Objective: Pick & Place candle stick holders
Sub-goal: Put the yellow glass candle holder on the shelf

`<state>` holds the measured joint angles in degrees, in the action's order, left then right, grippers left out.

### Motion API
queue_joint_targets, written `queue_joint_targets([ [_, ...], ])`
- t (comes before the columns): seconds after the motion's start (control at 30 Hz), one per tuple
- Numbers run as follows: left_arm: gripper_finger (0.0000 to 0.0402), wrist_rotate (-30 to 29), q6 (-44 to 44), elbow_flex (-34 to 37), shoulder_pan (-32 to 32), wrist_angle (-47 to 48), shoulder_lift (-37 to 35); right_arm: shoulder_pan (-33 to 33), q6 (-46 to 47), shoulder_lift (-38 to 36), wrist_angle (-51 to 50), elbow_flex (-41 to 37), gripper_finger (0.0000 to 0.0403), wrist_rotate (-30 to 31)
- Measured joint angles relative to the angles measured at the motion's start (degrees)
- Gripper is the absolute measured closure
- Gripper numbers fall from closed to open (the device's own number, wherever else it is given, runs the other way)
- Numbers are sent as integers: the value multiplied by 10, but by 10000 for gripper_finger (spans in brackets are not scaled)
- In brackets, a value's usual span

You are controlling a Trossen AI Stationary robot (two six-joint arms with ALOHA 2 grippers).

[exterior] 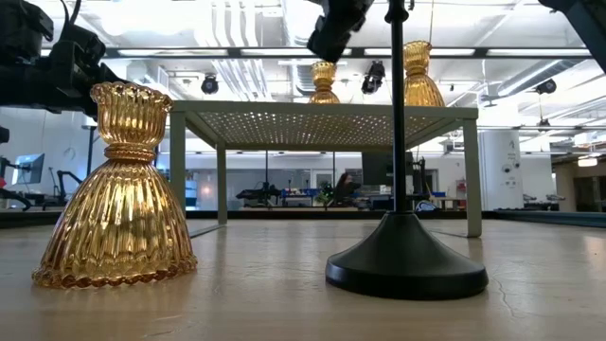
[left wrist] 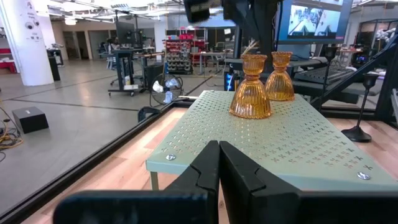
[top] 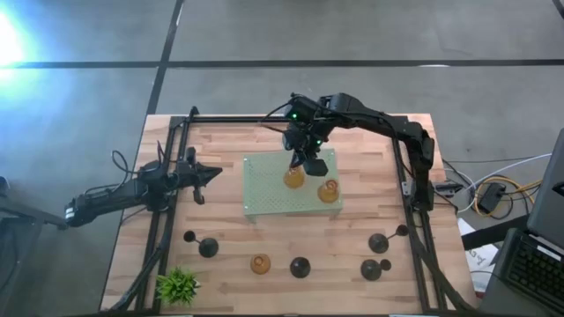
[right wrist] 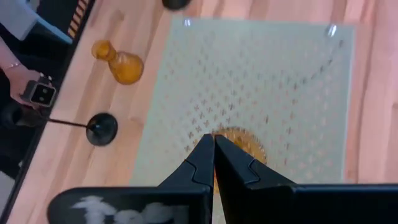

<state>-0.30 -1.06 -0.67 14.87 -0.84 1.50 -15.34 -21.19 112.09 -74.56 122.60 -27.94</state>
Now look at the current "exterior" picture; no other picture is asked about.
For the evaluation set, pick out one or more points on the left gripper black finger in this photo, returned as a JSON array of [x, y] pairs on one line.
[[106, 75]]

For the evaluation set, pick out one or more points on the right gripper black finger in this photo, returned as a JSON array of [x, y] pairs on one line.
[[331, 23], [348, 28]]

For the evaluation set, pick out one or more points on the amber ribbed glass candle holder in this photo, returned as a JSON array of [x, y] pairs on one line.
[[324, 95], [421, 90], [118, 213]]

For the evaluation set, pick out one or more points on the short black candlestick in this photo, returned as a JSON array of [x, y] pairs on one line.
[[402, 256]]

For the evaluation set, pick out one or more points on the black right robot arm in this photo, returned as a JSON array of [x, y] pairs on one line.
[[592, 28]]

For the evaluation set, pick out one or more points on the black background robot arm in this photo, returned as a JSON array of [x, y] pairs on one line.
[[66, 182]]

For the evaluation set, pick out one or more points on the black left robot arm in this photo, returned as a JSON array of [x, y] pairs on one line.
[[23, 33]]

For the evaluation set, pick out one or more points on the black ceiling spotlight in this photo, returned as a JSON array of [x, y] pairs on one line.
[[209, 85], [374, 77], [547, 86]]

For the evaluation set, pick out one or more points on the computer monitor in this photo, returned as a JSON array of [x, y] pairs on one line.
[[29, 168]]

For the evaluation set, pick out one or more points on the pale green perforated metal shelf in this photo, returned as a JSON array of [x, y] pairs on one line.
[[284, 110]]

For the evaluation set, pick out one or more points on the black screen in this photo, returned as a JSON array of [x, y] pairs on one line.
[[379, 168]]

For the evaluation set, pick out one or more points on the person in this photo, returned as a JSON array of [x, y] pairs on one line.
[[344, 187]]

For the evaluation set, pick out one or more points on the white round column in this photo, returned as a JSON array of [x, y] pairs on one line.
[[499, 170]]

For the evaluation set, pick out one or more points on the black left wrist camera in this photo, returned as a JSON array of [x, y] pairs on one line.
[[78, 47]]

